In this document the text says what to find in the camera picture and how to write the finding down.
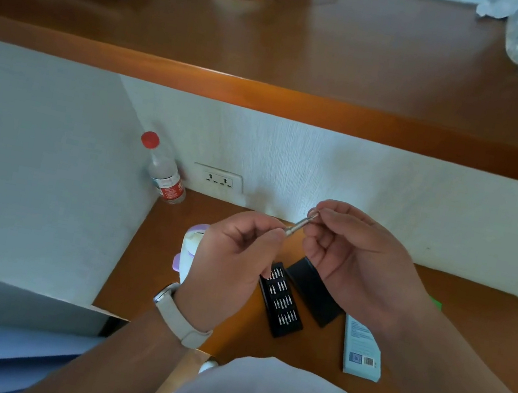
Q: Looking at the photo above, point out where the person's right hand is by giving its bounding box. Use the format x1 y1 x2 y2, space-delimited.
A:
286 195 444 343

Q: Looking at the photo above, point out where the person's left hand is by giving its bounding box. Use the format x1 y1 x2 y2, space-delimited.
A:
168 199 292 345

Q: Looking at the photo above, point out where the silver precision screwdriver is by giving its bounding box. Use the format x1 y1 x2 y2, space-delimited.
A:
283 207 321 242

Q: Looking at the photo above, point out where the person's left forearm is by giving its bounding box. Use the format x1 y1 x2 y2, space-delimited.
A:
20 289 198 393

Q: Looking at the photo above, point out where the black screwdriver bit tray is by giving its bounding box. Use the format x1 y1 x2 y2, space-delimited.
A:
248 259 314 343

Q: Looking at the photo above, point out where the black case cover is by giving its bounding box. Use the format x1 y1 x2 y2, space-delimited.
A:
277 254 353 332

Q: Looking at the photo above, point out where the white and purple device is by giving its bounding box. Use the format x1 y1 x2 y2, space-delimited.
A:
168 219 211 289

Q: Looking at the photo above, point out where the beige band wristwatch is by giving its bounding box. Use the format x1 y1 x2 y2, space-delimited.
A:
146 279 221 352

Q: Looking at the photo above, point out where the clear bottle with red cap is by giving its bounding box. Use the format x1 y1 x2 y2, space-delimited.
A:
130 130 197 208

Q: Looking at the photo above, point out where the light blue cardboard box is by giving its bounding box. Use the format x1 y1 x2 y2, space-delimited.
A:
335 314 391 384

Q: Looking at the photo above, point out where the brown wooden shelf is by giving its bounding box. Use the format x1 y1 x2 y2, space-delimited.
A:
0 0 518 186

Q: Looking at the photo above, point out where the white wall socket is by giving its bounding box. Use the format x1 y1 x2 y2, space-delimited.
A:
189 162 248 196

